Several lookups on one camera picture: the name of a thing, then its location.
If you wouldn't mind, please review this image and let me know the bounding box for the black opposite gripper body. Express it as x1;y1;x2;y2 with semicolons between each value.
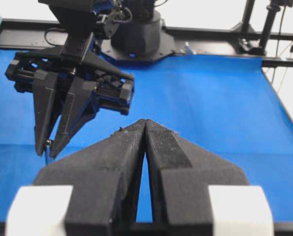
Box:
5;41;134;116

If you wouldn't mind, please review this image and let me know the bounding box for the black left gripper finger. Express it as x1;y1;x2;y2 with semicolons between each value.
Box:
145;119;249;236
33;119;146;236

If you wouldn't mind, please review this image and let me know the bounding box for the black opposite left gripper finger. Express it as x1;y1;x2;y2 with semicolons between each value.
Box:
32;69;59;156
50;78;99;158

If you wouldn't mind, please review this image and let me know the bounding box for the small silver metal shaft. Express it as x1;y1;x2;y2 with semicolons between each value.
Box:
44;139;53;165

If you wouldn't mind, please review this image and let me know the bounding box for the blue table mat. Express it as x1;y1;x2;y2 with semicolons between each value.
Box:
0;50;293;221

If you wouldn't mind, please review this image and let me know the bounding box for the black aluminium frame rail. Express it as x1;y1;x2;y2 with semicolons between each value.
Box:
0;19;293;67

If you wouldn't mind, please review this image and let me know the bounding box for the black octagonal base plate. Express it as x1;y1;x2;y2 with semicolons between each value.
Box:
101;22;176;63

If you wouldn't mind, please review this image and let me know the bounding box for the small silver clamp bracket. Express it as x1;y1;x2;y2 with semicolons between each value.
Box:
185;41;197;55

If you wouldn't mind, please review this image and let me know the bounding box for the black vertical frame post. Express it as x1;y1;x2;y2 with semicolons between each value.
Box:
231;0;255;33

